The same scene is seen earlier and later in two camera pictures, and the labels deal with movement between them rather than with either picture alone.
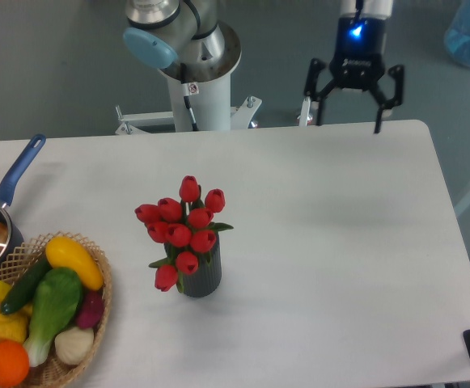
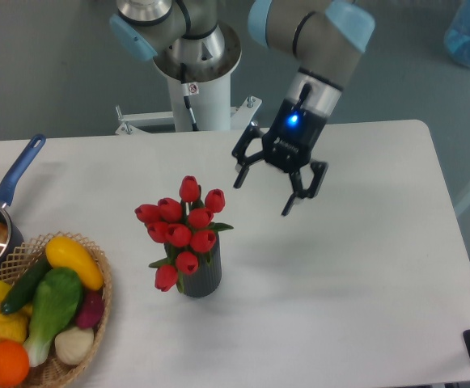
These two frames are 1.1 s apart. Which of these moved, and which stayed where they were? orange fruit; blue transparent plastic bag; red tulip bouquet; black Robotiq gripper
Moved: black Robotiq gripper
Stayed: orange fruit; red tulip bouquet; blue transparent plastic bag
